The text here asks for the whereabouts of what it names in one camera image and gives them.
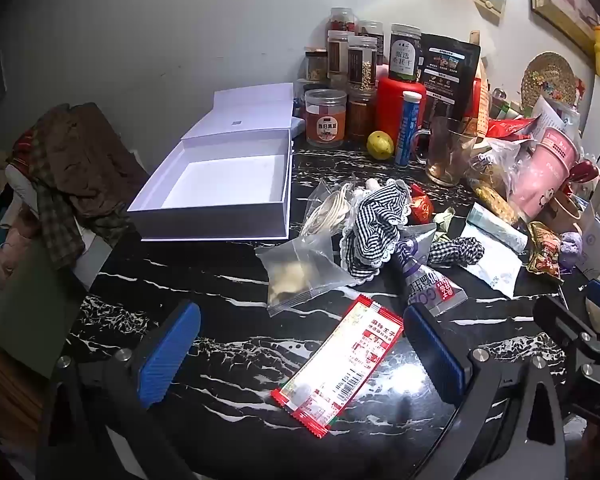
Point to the blue tablet tube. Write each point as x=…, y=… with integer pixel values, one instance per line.
x=407, y=130

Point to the pale green tissue pack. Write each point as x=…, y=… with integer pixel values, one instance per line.
x=497, y=225

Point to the orange label plastic jar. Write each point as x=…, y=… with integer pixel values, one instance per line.
x=325, y=125

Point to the patterned snack packet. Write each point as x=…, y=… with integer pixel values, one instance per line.
x=545, y=250

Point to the purple spouted pouch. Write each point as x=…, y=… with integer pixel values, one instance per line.
x=425, y=280

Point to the jar with red-brown spice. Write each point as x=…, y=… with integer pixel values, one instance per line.
x=361, y=117

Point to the purple plush ball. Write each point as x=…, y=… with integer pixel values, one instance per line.
x=570, y=250

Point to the dark label jar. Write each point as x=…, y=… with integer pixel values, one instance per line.
x=405, y=55

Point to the white wipe packet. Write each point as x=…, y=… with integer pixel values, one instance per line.
x=495, y=267

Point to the folded green paper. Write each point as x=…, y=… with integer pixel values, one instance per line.
x=442, y=220

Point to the red snack packet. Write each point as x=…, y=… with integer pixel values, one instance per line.
x=340, y=370

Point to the pink paper cup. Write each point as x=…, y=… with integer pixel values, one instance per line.
x=540, y=175

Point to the brown jacket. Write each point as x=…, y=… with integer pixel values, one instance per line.
x=95, y=160

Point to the small jar with nuts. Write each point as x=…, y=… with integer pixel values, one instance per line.
x=316, y=67

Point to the pale blue box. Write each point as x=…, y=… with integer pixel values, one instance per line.
x=299, y=126

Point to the red snack bag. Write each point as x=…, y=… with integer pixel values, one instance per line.
x=510, y=127

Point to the woven straw fan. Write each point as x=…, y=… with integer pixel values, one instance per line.
x=545, y=75

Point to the dark green panel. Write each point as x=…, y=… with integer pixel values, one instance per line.
x=35, y=310

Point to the small gingham scrunchie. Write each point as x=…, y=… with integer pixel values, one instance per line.
x=455, y=251

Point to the lace-trimmed gingham scrunchie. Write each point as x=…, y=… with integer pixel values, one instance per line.
x=375, y=215

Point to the jar with pale grains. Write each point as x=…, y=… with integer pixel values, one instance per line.
x=362, y=65

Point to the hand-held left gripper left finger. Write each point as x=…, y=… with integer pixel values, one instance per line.
x=170, y=355

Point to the black label clear jar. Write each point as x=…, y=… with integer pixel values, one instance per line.
x=372, y=32

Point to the clear plastic bag with snacks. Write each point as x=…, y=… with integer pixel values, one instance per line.
x=490, y=195

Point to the yellow lemon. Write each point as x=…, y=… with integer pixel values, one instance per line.
x=380, y=145

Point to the brown label clear jar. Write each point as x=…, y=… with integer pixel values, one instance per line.
x=339, y=55

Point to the white hinged gift box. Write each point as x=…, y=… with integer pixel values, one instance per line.
x=220, y=180

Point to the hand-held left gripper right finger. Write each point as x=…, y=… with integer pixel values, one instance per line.
x=432, y=355

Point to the white carton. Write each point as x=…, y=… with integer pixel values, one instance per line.
x=597, y=240

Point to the black stand-up pouch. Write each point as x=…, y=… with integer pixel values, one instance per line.
x=450, y=75

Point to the jar with red contents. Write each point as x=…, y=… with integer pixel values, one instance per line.
x=342, y=20

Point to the glass mug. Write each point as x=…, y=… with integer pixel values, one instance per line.
x=450, y=160

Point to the white foam board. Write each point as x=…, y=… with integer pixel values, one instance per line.
x=450, y=5

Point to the red candy packet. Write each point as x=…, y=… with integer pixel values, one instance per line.
x=420, y=207

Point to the clear zip bag with snack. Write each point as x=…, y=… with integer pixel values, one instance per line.
x=300, y=280

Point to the red canister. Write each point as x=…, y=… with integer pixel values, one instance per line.
x=387, y=110

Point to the green plaid cloth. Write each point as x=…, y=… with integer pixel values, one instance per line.
x=55, y=210

